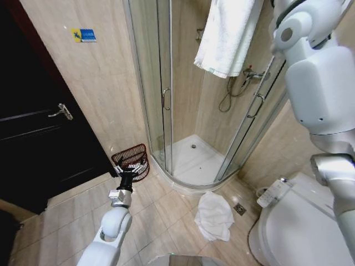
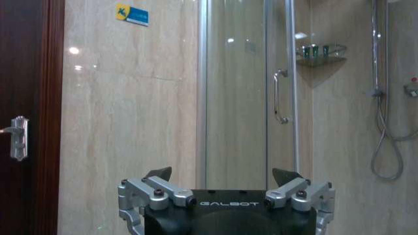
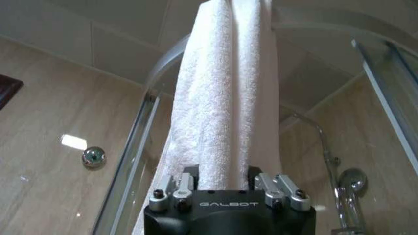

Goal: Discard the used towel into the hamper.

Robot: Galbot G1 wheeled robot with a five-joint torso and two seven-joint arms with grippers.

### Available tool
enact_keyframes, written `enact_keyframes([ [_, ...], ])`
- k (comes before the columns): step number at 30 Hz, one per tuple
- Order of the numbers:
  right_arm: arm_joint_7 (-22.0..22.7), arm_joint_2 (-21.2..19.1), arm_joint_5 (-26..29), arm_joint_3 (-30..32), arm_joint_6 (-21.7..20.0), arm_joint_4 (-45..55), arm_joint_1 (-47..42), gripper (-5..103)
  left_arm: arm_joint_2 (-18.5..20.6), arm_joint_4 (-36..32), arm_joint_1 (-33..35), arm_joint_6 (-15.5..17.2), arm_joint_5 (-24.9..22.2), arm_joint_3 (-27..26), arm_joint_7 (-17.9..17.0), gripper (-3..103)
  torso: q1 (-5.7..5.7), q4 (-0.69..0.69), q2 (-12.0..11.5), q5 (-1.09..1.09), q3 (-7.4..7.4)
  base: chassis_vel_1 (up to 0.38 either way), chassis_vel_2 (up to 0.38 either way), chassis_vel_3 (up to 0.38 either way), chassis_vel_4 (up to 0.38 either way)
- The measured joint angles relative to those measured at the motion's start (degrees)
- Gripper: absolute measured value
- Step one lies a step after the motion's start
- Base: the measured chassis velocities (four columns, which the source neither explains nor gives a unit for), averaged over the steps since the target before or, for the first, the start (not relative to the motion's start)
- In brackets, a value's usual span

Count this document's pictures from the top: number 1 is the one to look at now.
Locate silver door handle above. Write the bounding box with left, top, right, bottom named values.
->
left=47, top=103, right=74, bottom=121

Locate chrome shower faucet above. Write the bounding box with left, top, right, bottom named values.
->
left=243, top=64, right=267, bottom=84

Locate white shower tray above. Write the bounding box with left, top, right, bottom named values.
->
left=151, top=134, right=242, bottom=195

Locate glass shower door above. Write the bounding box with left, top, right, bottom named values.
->
left=215, top=52, right=289, bottom=182
left=123, top=0, right=175, bottom=178

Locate chrome shower door handle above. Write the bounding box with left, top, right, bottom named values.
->
left=246, top=93, right=265, bottom=119
left=162, top=88, right=171, bottom=111

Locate yellow and blue wall sticker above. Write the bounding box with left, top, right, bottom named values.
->
left=70, top=27, right=98, bottom=44

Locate white hanging bath towel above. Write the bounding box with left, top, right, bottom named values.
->
left=193, top=0, right=265, bottom=78

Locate dark wooden door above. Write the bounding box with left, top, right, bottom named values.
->
left=0, top=0, right=118, bottom=216

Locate crumpled white used towel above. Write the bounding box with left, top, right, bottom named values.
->
left=194, top=191, right=235, bottom=242

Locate white toilet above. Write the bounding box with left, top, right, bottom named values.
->
left=247, top=171, right=355, bottom=266

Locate brown wicker hamper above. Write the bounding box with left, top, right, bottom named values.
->
left=111, top=143, right=151, bottom=184

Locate metal shower hose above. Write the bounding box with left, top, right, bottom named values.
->
left=219, top=75, right=251, bottom=113

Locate white toilet control panel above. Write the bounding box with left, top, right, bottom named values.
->
left=256, top=178, right=289, bottom=207

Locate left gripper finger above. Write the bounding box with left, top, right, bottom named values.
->
left=129, top=157, right=148, bottom=172
left=113, top=156, right=125, bottom=175

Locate square metal floor drain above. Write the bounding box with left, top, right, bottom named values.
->
left=233, top=203, right=248, bottom=217

